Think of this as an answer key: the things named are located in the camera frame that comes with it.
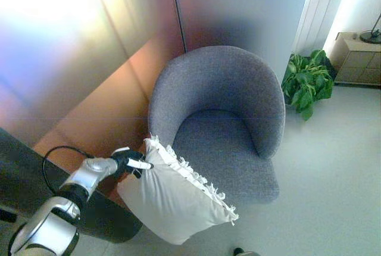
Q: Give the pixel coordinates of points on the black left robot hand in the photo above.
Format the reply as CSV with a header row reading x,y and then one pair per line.
x,y
126,156

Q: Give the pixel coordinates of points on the white fringed pillow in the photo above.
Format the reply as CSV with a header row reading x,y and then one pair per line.
x,y
175,199

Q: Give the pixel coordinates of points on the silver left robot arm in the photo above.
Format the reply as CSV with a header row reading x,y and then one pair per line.
x,y
50,220

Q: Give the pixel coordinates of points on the dark rounded table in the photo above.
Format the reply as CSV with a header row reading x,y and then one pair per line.
x,y
29,172

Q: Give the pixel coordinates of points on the grey fabric tub armchair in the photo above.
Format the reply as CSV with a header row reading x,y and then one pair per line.
x,y
220,95

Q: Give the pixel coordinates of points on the black robot foot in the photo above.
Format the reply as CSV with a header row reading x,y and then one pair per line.
x,y
238,251

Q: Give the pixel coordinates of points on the green leafy potted plant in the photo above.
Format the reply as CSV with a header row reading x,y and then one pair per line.
x,y
303,86

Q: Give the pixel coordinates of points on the beige low drawer cabinet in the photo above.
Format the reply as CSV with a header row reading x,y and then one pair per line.
x,y
354,62

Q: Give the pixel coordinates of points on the black desk lamp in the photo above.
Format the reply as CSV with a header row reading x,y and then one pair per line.
x,y
370,34

